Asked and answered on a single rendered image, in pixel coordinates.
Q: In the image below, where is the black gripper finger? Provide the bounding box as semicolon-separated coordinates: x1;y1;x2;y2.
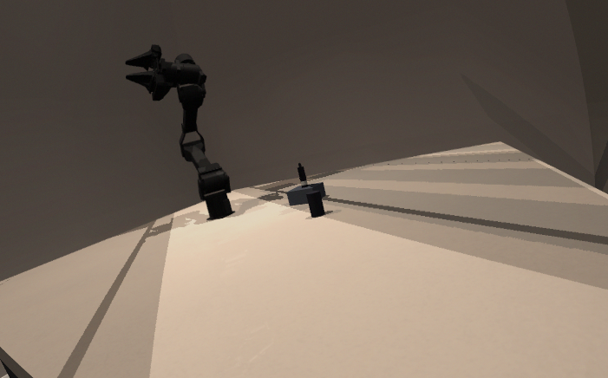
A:
125;49;152;71
126;71;154;94

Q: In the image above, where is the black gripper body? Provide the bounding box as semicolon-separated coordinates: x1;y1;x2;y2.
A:
149;44;184;101

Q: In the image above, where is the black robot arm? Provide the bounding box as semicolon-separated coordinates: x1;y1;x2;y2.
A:
164;53;235;220

